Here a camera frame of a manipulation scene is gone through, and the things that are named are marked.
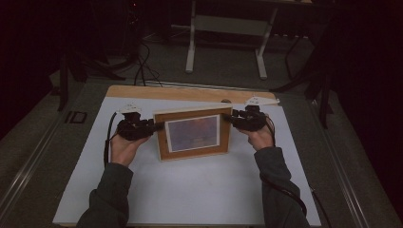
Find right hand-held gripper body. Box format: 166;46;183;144
232;96;280;133

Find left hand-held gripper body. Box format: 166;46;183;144
116;102;154;143

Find wooden photo frame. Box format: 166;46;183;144
152;105;234;162

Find person's right hand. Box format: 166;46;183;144
240;115;276;152

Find person's left hand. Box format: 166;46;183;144
109;134;152;168

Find white table mat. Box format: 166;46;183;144
51;96;322;228

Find black stand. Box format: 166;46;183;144
269;29;336;130
56;48;128;112

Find left hand-held gripper cable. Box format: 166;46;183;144
103;110;119;169

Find black floor cables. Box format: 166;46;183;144
132;40;164;88

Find white metal desk frame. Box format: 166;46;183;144
184;0;279;81

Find metal floor rail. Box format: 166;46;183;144
0;108;66;218
309;100;373;228

